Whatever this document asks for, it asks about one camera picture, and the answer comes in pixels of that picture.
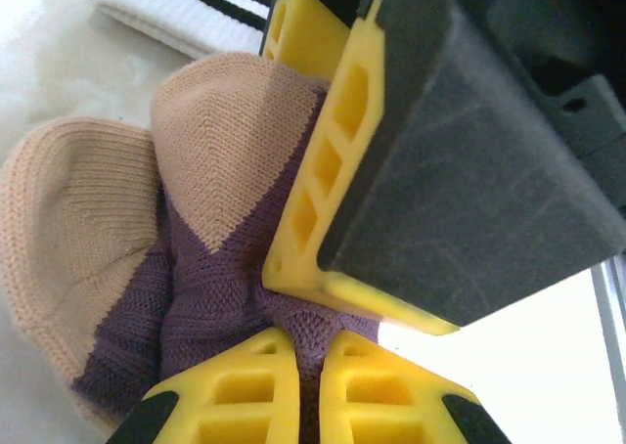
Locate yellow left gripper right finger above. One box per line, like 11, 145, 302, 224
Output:
320, 330, 513, 444

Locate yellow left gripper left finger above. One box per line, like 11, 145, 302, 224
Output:
105, 327, 300, 444

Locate white sock black stripes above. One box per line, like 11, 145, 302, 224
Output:
90, 0, 275, 60

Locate purple sock peach toe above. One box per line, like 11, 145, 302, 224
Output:
149, 51, 382, 401
0, 115, 172, 438

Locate long aluminium mounting rail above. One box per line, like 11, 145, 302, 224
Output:
589, 255, 626, 444

